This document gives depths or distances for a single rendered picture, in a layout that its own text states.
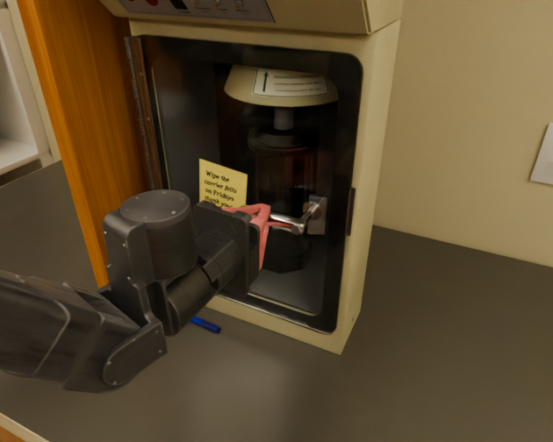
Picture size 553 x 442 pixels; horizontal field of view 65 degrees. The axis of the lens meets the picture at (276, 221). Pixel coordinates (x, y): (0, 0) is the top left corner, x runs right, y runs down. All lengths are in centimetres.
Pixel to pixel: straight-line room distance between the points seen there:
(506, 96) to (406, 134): 19
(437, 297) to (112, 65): 66
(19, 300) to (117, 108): 43
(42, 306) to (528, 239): 91
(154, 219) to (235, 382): 38
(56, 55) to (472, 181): 77
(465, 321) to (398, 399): 22
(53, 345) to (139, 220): 10
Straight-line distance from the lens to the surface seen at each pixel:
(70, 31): 64
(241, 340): 73
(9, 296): 32
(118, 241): 36
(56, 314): 33
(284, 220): 51
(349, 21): 44
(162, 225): 35
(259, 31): 52
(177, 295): 39
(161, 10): 55
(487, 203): 100
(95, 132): 67
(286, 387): 67
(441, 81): 92
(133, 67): 63
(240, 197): 59
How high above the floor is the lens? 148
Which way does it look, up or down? 32 degrees down
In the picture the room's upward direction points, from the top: straight up
